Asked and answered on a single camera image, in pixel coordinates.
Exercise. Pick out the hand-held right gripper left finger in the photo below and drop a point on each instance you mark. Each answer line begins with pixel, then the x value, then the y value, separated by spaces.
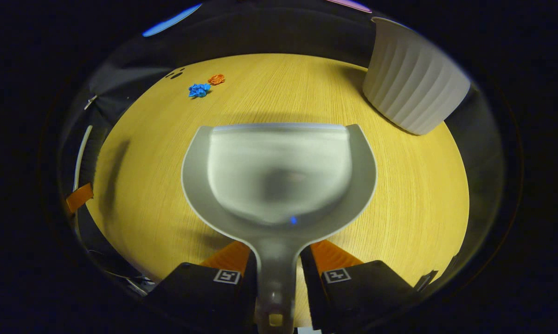
pixel 204 297

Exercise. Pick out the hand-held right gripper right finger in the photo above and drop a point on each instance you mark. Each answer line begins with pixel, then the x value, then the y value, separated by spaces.
pixel 362 292

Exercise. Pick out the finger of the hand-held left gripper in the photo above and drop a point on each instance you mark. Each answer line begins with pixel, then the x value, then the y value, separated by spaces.
pixel 79 198

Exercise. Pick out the white dustpan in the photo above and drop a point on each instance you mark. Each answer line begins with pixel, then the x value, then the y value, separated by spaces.
pixel 278 176

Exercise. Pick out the blue paper trash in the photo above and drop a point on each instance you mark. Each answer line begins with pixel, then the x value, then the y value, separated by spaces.
pixel 199 90

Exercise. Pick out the orange paper trash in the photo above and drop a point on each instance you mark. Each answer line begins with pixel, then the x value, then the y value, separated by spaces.
pixel 216 79

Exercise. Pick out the white ribbed garbage bin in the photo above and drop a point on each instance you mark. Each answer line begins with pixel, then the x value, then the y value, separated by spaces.
pixel 413 83

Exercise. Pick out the silver metal clip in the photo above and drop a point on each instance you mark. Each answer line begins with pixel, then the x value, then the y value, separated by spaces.
pixel 91 102

